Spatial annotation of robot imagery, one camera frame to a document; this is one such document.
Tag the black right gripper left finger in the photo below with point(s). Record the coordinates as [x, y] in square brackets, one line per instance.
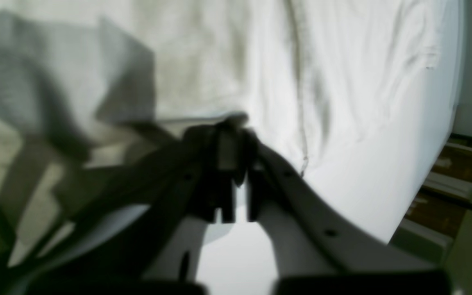
[143, 233]

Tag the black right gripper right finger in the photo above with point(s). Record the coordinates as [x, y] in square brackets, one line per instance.
[317, 251]

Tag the white T-shirt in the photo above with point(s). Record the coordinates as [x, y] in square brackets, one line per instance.
[356, 94]

